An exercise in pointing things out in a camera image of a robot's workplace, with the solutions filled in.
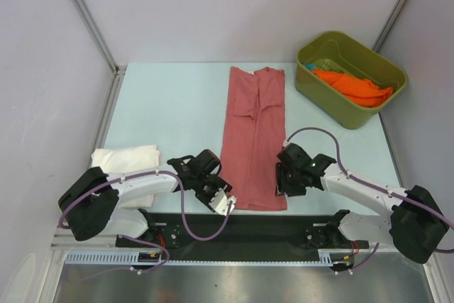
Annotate folded white t shirt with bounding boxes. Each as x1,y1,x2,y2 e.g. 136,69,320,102
90,145,161,209

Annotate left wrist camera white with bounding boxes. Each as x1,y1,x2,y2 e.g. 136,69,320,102
208,189,237,216

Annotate teal t shirt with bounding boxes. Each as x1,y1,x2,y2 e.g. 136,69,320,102
305,64,317,70

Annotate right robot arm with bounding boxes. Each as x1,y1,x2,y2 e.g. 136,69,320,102
276,143,449,264

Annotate olive green plastic bin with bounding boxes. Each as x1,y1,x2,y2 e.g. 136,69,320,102
294,31,408,130

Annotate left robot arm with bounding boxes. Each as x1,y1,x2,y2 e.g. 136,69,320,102
58,149,236,247

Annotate white slotted cable duct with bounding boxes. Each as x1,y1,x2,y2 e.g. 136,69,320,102
65,250,352,267

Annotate pink t shirt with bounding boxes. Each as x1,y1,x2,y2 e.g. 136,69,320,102
221,67,287,211

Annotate orange t shirt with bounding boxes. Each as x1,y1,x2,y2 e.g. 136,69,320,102
312,69,394,108

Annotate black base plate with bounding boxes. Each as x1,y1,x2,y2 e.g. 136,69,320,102
116,213,369,263

